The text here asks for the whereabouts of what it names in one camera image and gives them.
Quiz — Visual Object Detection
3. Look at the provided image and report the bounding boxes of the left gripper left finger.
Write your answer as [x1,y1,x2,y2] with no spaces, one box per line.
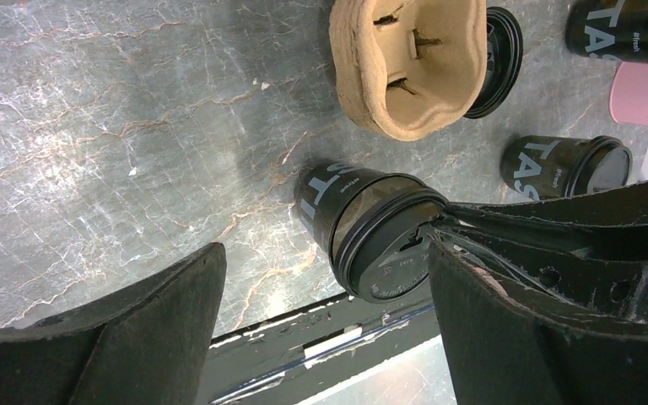
[0,243,227,404]

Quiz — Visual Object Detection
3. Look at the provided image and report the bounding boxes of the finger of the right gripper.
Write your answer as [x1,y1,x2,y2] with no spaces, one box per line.
[435,225,648,325]
[447,181,648,252]

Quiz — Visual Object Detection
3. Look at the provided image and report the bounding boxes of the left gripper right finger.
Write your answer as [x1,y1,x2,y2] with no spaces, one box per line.
[429,241,648,404]

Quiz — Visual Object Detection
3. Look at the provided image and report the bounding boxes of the black coffee cup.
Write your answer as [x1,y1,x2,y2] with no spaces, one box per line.
[564,0,648,64]
[499,136,610,201]
[294,159,424,262]

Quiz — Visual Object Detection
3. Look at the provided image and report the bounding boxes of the brown cardboard cup carrier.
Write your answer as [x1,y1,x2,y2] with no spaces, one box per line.
[328,0,487,142]

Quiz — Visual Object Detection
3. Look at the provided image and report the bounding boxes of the pink straw holder cup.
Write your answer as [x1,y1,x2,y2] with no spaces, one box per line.
[609,62,648,127]

